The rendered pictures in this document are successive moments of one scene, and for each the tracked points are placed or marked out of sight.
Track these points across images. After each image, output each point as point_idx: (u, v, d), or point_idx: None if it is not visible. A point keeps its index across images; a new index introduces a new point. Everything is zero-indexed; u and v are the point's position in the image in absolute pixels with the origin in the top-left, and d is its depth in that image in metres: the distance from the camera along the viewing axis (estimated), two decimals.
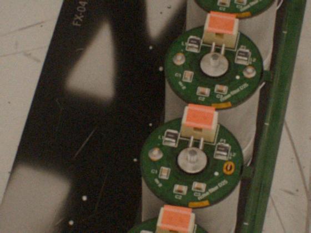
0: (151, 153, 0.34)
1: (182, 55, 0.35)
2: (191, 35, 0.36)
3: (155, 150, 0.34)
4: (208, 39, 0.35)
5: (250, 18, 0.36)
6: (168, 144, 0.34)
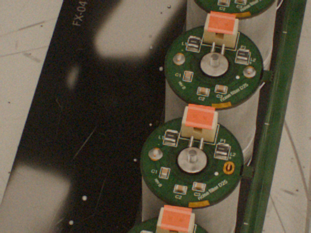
0: (151, 153, 0.34)
1: (182, 55, 0.35)
2: (191, 35, 0.36)
3: (155, 150, 0.34)
4: (208, 39, 0.35)
5: (250, 18, 0.36)
6: (168, 144, 0.34)
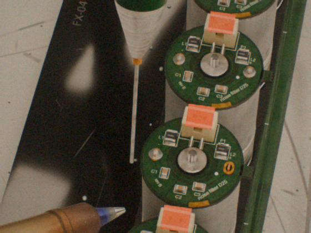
0: (151, 153, 0.34)
1: (182, 55, 0.35)
2: (191, 35, 0.36)
3: (155, 150, 0.34)
4: (208, 39, 0.35)
5: (250, 18, 0.36)
6: (168, 144, 0.34)
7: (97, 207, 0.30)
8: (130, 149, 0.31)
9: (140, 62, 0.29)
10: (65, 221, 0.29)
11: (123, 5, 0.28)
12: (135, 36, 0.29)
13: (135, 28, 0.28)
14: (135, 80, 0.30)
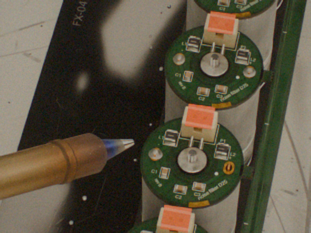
0: (151, 153, 0.34)
1: (182, 55, 0.35)
2: (191, 35, 0.36)
3: (155, 150, 0.34)
4: (208, 39, 0.35)
5: (250, 18, 0.36)
6: (168, 144, 0.34)
7: None
8: None
9: None
10: (69, 152, 0.27)
11: None
12: None
13: None
14: None
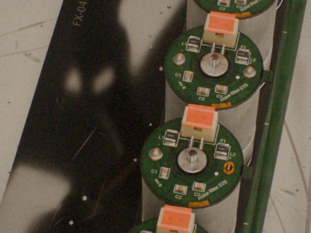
0: (151, 153, 0.34)
1: (182, 55, 0.35)
2: (191, 35, 0.36)
3: (155, 150, 0.34)
4: (208, 39, 0.35)
5: (250, 18, 0.36)
6: (168, 144, 0.34)
7: None
8: None
9: None
10: None
11: None
12: None
13: None
14: None
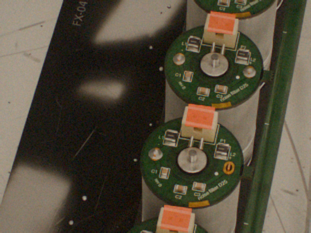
0: (151, 153, 0.34)
1: (182, 55, 0.35)
2: (191, 35, 0.36)
3: (155, 150, 0.34)
4: (208, 39, 0.35)
5: (250, 18, 0.36)
6: (168, 144, 0.34)
7: None
8: None
9: None
10: None
11: None
12: None
13: None
14: None
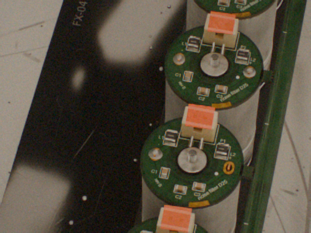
0: (151, 153, 0.34)
1: (182, 55, 0.35)
2: (191, 35, 0.36)
3: (155, 150, 0.34)
4: (208, 39, 0.35)
5: (250, 18, 0.36)
6: (168, 144, 0.34)
7: None
8: None
9: None
10: None
11: None
12: None
13: None
14: None
